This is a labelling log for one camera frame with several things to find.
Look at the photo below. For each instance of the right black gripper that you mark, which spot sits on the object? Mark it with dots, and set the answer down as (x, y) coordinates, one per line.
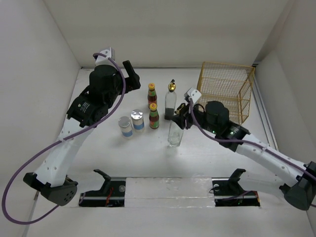
(182, 114)

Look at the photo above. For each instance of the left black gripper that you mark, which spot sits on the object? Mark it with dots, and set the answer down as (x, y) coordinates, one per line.
(131, 82)

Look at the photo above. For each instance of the clear glass bottle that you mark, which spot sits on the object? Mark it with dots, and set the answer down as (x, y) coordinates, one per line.
(175, 135)

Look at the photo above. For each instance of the dark oil glass bottle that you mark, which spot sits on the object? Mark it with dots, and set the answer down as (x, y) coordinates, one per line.
(170, 100)

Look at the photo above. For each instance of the red sauce bottle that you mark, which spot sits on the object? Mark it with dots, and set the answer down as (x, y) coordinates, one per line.
(152, 95)
(154, 116)

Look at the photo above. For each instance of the blue-label salt jar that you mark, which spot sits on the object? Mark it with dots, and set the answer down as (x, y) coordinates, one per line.
(125, 127)
(137, 120)

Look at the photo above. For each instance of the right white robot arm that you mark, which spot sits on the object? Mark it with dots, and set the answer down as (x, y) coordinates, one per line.
(293, 180)

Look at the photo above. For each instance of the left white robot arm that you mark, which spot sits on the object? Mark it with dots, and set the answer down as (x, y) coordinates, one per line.
(91, 105)

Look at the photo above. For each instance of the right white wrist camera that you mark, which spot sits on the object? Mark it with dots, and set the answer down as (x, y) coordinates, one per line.
(192, 95)

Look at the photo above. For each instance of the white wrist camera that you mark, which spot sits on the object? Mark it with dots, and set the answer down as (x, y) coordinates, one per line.
(109, 52)
(192, 95)

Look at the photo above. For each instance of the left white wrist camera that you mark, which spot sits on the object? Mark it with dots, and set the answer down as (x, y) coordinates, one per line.
(109, 52)

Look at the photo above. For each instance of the yellow wire basket rack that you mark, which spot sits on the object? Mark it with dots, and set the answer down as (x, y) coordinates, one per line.
(229, 84)

